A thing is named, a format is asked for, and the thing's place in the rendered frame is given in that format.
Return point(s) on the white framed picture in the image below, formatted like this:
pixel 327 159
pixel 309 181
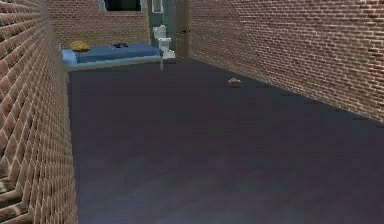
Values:
pixel 157 5

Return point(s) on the white toilet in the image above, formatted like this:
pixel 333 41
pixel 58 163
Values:
pixel 163 40

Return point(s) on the yellow pillow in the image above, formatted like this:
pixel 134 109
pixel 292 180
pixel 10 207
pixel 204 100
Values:
pixel 80 46

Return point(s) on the dark window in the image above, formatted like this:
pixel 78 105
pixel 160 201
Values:
pixel 122 4

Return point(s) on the olive room door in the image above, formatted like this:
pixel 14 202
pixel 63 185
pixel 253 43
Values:
pixel 181 30

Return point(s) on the small dark object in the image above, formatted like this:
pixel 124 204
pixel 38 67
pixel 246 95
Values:
pixel 120 45

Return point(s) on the blue bed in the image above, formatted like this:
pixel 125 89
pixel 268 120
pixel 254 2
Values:
pixel 113 54

